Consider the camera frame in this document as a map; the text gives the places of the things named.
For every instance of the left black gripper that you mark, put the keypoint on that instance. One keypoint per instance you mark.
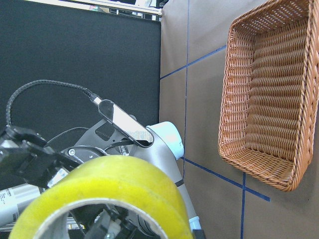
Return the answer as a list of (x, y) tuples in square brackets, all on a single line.
[(82, 152)]

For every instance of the yellow tape roll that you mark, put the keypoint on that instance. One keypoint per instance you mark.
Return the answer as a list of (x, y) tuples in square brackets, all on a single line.
[(123, 181)]

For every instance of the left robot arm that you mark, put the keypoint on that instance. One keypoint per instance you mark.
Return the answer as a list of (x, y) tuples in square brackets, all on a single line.
[(26, 154)]

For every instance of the brown wicker basket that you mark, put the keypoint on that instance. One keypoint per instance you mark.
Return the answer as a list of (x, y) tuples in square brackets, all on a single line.
[(270, 92)]

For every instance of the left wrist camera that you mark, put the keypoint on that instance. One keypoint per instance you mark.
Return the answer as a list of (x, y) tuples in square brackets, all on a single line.
[(125, 123)]

